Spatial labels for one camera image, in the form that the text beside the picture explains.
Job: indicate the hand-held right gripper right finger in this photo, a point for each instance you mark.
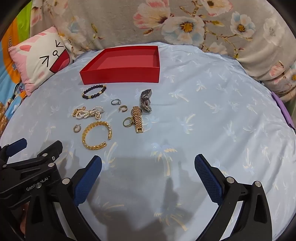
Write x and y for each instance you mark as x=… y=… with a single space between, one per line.
x=208 y=178

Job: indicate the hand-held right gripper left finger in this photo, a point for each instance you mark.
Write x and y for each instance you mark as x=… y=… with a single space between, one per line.
x=89 y=179

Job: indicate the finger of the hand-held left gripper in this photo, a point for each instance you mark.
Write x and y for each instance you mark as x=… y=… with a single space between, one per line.
x=49 y=150
x=15 y=146

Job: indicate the gold hoop earring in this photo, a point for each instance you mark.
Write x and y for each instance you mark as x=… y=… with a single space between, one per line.
x=122 y=109
x=77 y=128

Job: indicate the gold wristwatch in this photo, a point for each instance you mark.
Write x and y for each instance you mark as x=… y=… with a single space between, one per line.
x=137 y=120

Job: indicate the silver wristwatch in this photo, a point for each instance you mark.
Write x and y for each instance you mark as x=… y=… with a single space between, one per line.
x=145 y=102

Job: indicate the red cardboard box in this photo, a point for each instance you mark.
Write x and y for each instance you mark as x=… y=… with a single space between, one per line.
x=129 y=67

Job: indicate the blue palm print sheet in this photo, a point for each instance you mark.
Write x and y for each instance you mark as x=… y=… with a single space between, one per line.
x=196 y=129

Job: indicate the colourful cartoon blanket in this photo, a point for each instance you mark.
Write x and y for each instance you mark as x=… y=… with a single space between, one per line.
x=9 y=92

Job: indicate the pink cat face pillow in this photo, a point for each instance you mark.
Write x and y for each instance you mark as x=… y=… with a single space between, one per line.
x=39 y=62

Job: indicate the purple cloth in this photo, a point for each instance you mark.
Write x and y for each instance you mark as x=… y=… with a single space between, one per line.
x=283 y=110

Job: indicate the grey floral blanket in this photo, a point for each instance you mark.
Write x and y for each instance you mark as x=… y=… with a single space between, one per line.
x=129 y=23

